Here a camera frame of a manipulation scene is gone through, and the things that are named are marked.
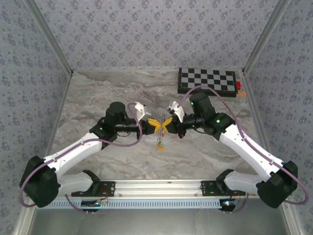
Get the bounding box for black grey chessboard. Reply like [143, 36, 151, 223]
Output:
[177, 68, 238, 98]

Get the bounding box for small circuit board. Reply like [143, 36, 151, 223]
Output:
[220, 198, 239, 211]
[81, 199, 109, 208]

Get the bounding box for grey metal panel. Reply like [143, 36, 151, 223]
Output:
[26, 208, 294, 235]

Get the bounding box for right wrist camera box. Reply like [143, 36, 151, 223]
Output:
[166, 100, 185, 123]

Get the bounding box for aluminium table side rail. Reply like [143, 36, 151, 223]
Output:
[242, 70, 278, 164]
[45, 72, 75, 157]

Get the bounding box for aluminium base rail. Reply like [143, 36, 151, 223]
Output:
[57, 179, 261, 198]

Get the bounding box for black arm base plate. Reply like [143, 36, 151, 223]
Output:
[71, 181, 116, 197]
[201, 180, 246, 196]

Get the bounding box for pale blue slotted cable duct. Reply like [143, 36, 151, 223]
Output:
[46, 198, 224, 209]

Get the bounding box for aluminium frame post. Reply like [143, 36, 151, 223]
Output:
[24, 0, 74, 75]
[243, 0, 293, 75]

